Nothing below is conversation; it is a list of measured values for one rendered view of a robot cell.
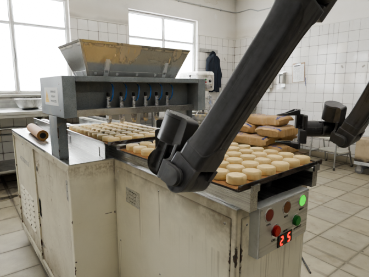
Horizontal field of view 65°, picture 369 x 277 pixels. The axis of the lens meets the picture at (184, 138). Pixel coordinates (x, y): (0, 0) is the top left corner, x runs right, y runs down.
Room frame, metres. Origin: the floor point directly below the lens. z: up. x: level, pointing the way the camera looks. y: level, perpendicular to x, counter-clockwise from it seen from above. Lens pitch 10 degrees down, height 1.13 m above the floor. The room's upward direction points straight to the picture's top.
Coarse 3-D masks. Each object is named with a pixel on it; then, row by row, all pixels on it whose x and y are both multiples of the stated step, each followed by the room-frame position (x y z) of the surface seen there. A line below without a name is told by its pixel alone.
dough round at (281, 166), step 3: (273, 162) 0.82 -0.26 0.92; (276, 162) 0.82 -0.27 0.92; (279, 162) 0.82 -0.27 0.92; (282, 162) 0.82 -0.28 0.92; (285, 162) 0.82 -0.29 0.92; (273, 165) 0.80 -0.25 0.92; (276, 165) 0.79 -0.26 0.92; (279, 165) 0.79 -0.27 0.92; (282, 165) 0.79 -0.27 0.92; (285, 165) 0.79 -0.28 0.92; (288, 165) 0.79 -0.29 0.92; (276, 168) 0.79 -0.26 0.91; (279, 168) 0.79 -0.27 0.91; (282, 168) 0.79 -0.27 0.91; (285, 168) 0.79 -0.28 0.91; (288, 168) 0.79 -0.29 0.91
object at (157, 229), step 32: (128, 192) 1.11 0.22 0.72; (160, 192) 0.93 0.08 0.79; (192, 192) 0.81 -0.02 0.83; (128, 224) 1.12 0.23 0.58; (160, 224) 0.94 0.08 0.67; (192, 224) 0.80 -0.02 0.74; (224, 224) 0.70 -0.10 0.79; (128, 256) 1.13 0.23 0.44; (160, 256) 0.94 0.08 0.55; (192, 256) 0.80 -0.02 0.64; (224, 256) 0.70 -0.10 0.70; (288, 256) 0.83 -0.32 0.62
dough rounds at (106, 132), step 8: (72, 128) 1.58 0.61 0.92; (80, 128) 1.54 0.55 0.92; (88, 128) 1.57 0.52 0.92; (96, 128) 1.54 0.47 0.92; (104, 128) 1.56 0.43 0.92; (112, 128) 1.54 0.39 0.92; (120, 128) 1.56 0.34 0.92; (128, 128) 1.54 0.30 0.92; (136, 128) 1.55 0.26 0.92; (144, 128) 1.54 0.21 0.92; (152, 128) 1.54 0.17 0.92; (88, 136) 1.39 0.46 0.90; (96, 136) 1.35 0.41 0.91; (104, 136) 1.27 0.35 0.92; (112, 136) 1.28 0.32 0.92; (120, 136) 1.30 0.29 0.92; (128, 136) 1.27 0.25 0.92; (136, 136) 1.29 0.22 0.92; (144, 136) 1.38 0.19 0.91; (152, 136) 1.33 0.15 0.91
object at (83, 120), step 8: (80, 120) 2.37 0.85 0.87; (88, 120) 2.23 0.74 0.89; (96, 120) 2.11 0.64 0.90; (312, 168) 0.84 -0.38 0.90; (288, 176) 0.90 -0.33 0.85; (296, 176) 0.88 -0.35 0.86; (304, 176) 0.86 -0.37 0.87; (312, 176) 0.84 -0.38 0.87; (304, 184) 0.86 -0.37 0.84; (312, 184) 0.84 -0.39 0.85
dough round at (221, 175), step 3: (219, 168) 0.75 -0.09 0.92; (222, 168) 0.75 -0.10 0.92; (219, 171) 0.72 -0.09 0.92; (222, 171) 0.72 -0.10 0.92; (225, 171) 0.72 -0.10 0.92; (228, 171) 0.73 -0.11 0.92; (216, 174) 0.71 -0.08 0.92; (219, 174) 0.71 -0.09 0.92; (222, 174) 0.71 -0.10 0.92; (225, 174) 0.71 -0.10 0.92; (216, 177) 0.71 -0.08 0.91; (219, 177) 0.71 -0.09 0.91; (222, 177) 0.71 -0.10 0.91; (225, 177) 0.71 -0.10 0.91
